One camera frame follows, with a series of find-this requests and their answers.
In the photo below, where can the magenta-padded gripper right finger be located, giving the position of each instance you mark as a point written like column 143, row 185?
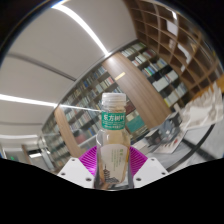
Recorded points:
column 150, row 169

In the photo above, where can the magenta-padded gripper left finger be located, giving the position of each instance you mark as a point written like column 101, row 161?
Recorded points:
column 75, row 170

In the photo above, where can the clear green-labelled drink bottle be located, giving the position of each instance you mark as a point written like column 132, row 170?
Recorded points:
column 113, row 150

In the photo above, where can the small flat white model board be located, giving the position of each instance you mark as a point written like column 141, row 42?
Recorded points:
column 170, row 145

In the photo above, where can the glass-fronted book shelf unit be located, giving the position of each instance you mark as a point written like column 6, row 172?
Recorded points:
column 55, row 143

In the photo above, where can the dark grey building model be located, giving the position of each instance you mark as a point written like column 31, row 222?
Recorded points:
column 168, row 128

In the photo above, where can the large white terraced site model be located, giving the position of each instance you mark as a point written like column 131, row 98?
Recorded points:
column 205, row 110

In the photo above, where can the narrow book-filled shelf unit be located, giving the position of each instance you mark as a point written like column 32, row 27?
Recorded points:
column 160, row 73

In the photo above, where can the wooden cubby shelf unit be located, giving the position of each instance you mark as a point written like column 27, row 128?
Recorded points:
column 173, row 36

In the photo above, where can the ceiling strip lights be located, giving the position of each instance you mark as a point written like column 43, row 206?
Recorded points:
column 83, row 25

